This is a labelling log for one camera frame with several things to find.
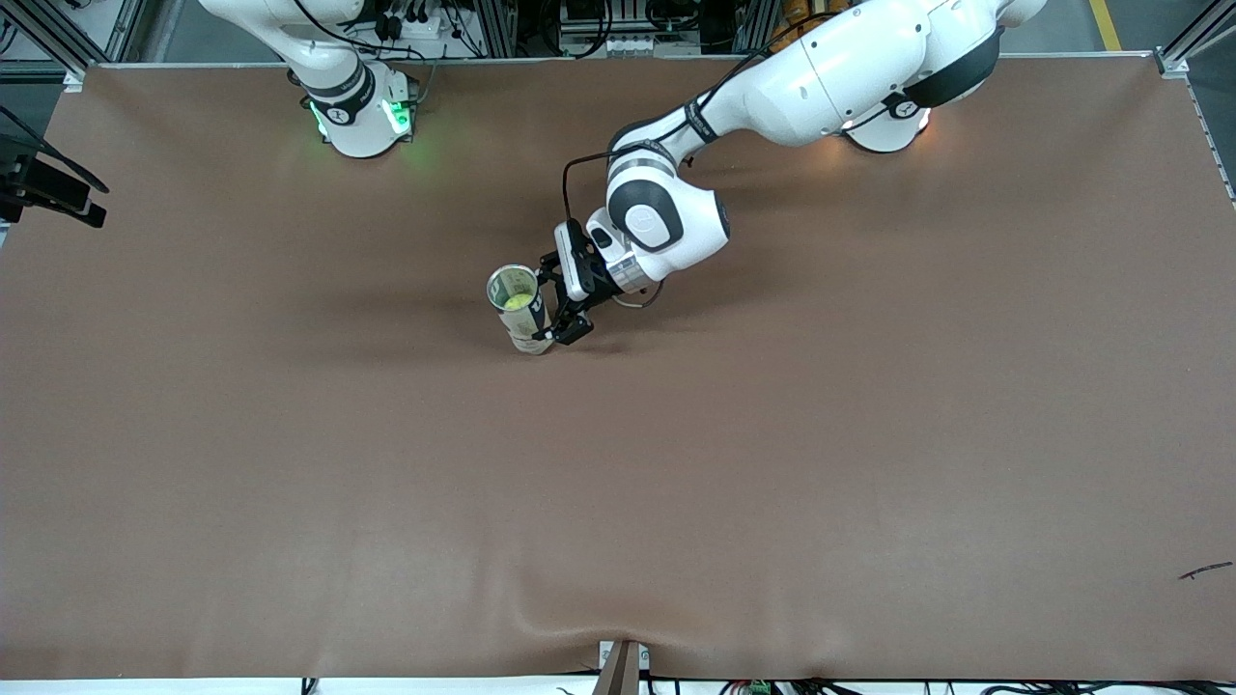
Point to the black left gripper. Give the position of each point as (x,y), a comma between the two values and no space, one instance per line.
(601,289)

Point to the Wilson tennis ball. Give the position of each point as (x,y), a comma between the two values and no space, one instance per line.
(517,301)

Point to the white blue tennis ball can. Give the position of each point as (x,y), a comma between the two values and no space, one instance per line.
(531,333)

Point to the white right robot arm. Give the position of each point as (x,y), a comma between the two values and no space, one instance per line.
(352,116)

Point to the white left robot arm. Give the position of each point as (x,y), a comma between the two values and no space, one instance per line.
(821,77)

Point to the brown table mat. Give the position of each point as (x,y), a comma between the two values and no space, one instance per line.
(618,531)

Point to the white breaker row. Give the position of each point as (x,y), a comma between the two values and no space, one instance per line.
(628,43)

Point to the white power strip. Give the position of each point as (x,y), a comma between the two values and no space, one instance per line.
(415,27)

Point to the orange packets pile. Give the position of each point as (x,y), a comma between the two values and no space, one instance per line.
(797,19)

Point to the aluminium frame strut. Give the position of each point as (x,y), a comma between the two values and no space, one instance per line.
(1193,39)
(127,29)

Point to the metal camera pole bracket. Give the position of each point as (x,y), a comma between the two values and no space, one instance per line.
(618,676)

